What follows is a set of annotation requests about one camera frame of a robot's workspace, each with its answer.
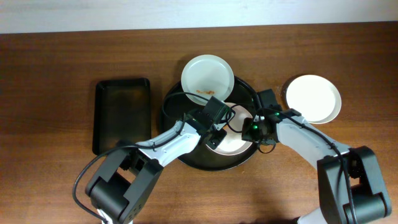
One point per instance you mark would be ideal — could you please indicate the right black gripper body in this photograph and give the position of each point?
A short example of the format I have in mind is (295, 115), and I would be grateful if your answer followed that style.
(249, 134)

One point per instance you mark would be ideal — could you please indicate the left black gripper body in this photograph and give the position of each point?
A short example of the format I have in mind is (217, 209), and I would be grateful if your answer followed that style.
(216, 138)

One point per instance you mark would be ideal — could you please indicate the pale pink plate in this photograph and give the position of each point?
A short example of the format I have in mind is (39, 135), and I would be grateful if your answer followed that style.
(232, 144)

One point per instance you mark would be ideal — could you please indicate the pale green plate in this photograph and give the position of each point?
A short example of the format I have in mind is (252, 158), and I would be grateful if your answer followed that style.
(207, 76)

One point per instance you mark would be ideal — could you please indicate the white plate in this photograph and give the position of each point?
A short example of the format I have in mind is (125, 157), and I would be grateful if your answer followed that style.
(315, 97)

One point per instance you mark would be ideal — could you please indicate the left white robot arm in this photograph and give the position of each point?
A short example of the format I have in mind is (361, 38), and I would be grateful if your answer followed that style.
(123, 182)

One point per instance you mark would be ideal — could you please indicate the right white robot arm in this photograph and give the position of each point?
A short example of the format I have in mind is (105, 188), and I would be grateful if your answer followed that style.
(351, 187)

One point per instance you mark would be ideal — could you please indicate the round black tray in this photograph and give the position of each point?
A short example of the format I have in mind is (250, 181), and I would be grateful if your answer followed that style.
(202, 157)

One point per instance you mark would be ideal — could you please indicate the black rectangular tray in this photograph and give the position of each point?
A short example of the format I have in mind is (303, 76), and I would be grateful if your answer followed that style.
(122, 113)

